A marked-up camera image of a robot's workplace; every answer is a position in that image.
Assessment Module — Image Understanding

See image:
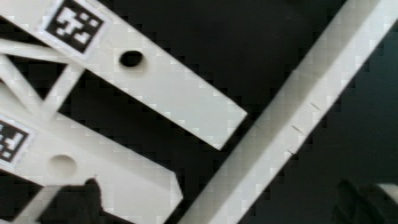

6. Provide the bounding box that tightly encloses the white long side rail front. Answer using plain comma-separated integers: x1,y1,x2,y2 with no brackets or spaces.
0,89,184,224

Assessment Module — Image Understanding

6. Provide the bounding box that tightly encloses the white front fence rail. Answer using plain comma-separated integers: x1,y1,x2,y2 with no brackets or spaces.
177,0,398,224

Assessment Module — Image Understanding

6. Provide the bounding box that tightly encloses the white long side rail back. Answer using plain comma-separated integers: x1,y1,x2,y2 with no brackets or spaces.
0,0,246,148

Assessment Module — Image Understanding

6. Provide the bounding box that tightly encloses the white long side rail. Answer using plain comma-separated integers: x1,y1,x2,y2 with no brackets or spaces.
0,89,184,224
0,0,246,148

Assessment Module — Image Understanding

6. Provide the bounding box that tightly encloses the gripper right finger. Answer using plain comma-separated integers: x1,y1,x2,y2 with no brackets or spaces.
332,180,398,224

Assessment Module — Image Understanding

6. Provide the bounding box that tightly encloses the white cross brace piece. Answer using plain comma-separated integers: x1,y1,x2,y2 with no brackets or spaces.
0,39,85,119

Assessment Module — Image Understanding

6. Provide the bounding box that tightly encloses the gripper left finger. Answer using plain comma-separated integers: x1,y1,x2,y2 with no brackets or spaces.
10,177,106,224

